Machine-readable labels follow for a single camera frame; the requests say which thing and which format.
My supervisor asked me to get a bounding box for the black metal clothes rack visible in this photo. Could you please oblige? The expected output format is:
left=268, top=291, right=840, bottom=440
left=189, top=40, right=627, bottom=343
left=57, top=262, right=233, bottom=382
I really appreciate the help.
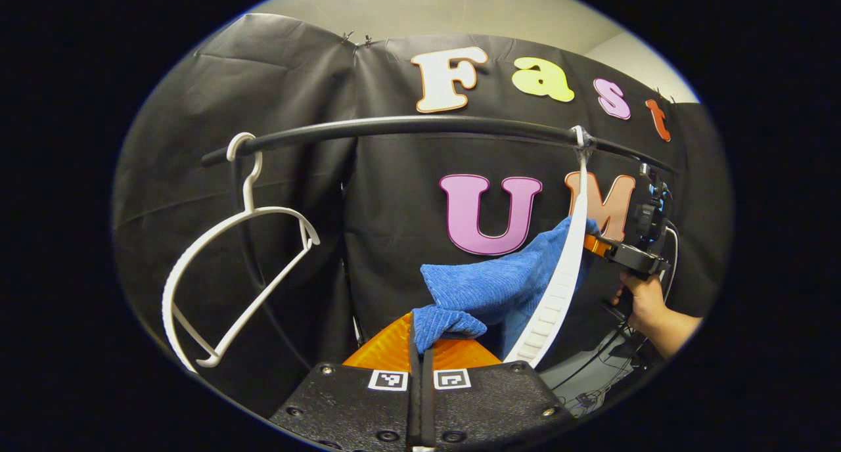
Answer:
left=200, top=115, right=677, bottom=374

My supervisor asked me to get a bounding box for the blue corduroy shirt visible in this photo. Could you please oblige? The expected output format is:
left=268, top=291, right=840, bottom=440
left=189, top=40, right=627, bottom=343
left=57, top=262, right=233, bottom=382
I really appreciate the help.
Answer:
left=413, top=215, right=602, bottom=361

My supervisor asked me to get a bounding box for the white plastic hanger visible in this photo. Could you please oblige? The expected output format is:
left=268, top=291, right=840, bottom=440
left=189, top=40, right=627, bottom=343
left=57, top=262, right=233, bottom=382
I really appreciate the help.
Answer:
left=161, top=132, right=321, bottom=375
left=503, top=126, right=595, bottom=369

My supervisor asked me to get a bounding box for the tangle of floor cables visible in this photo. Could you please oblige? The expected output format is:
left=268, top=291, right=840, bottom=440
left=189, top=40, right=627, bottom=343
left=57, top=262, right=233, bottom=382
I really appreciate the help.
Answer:
left=552, top=327, right=658, bottom=413

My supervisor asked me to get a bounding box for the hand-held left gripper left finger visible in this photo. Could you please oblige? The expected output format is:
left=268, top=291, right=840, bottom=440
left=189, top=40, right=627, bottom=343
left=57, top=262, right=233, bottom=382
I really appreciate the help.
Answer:
left=269, top=311, right=422, bottom=452

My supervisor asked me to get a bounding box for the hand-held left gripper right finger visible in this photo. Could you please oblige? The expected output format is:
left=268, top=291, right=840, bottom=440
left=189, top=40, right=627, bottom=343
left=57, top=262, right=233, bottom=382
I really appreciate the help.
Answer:
left=422, top=337, right=578, bottom=452

